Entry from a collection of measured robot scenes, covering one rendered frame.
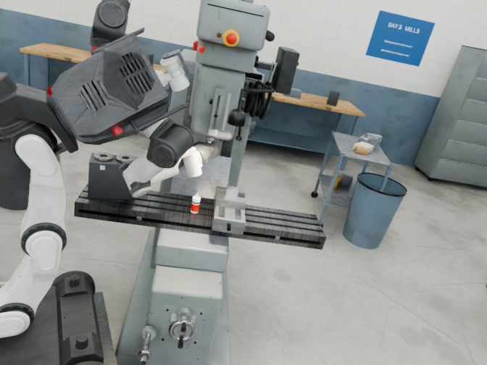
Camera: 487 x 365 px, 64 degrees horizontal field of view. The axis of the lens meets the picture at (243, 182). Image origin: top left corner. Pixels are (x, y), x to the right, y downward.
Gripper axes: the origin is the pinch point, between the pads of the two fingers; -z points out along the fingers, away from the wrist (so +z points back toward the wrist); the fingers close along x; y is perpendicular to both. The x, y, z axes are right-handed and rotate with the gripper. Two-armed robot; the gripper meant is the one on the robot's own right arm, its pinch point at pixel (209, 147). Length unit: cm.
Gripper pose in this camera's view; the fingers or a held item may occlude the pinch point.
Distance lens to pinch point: 188.4
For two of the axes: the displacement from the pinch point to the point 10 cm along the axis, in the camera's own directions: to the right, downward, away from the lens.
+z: -2.4, 3.4, -9.1
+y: -2.0, 9.0, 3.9
